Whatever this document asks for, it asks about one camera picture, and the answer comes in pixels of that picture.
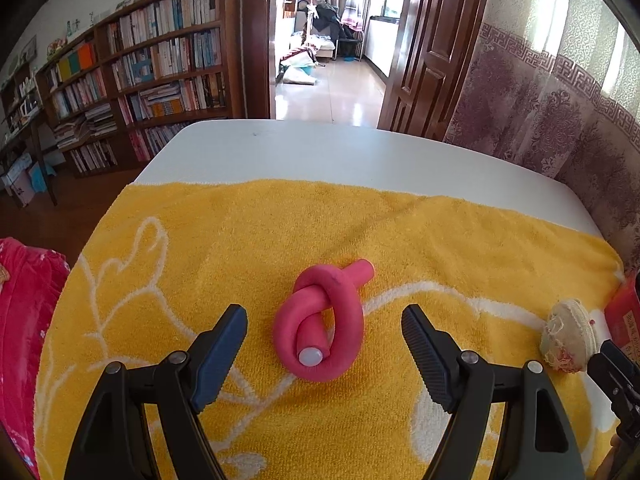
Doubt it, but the yellow and white towel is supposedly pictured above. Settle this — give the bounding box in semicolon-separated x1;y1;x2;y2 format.
35;177;626;480

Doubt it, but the red cardboard box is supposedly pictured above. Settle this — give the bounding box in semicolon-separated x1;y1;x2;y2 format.
604;270;640;356

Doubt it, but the dark wooden shelf rack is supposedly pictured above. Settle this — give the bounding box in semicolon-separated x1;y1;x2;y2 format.
0;62;57;208

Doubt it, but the striped hanging garment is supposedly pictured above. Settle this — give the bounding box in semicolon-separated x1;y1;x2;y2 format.
345;0;373;33

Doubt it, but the cream and pink sock ball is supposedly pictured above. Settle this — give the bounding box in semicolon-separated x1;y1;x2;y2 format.
540;298;601;373

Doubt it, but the dark wooden door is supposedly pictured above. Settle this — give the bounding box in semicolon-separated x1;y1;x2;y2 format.
377;0;493;141

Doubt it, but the dark clothes pile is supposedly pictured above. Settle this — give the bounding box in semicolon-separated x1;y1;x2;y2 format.
307;2;346;41

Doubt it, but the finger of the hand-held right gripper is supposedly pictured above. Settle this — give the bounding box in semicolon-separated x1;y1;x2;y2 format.
587;340;640;441

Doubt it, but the wooden bookshelf with books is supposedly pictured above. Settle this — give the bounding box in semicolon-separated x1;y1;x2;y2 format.
35;0;246;178

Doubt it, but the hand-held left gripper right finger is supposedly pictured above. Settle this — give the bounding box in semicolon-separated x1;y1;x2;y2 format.
401;303;586;480

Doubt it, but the patterned purple curtain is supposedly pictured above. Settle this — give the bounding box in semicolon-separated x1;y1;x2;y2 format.
442;0;640;261

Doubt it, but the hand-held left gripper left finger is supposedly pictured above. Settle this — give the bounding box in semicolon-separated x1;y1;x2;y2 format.
64;303;249;480

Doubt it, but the white plastic bag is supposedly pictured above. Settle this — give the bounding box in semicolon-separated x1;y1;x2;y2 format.
277;62;317;86

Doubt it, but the knotted pink foam tube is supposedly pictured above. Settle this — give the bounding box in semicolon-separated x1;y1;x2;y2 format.
272;258;376;381

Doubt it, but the pink printed cloth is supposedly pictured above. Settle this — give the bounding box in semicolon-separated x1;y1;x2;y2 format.
0;237;71;480

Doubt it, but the wooden door frame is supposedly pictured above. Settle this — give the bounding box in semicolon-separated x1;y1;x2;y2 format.
235;0;277;121

